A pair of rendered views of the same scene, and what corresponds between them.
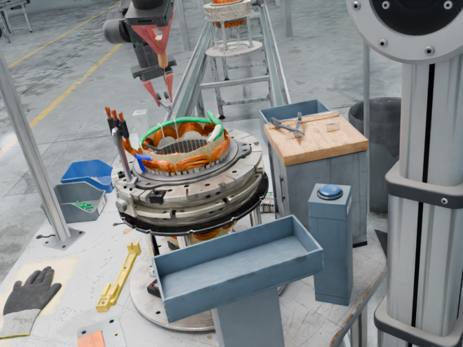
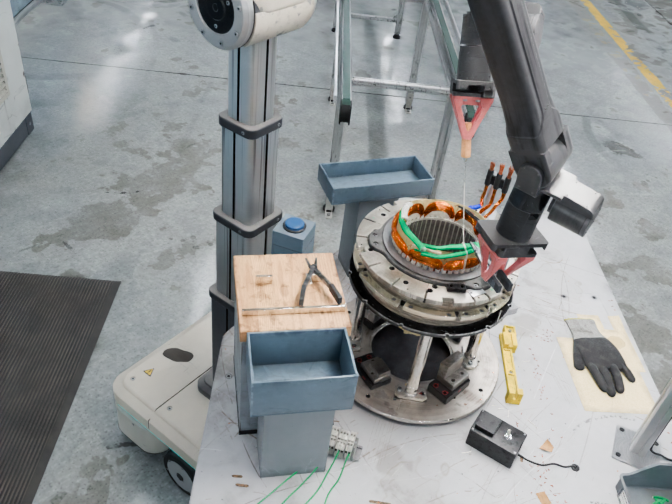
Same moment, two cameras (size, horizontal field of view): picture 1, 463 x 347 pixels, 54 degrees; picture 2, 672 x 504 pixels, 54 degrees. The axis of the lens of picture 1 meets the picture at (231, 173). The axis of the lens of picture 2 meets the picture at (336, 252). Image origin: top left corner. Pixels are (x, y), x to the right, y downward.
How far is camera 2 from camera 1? 1.91 m
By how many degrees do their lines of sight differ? 113
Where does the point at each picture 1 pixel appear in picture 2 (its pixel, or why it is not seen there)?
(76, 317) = (531, 331)
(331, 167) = not seen: hidden behind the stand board
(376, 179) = not seen: outside the picture
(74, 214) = (652, 477)
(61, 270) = (592, 391)
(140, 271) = (488, 356)
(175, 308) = (408, 162)
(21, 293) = (608, 353)
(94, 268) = (552, 387)
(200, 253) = (402, 187)
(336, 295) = not seen: hidden behind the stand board
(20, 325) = (579, 326)
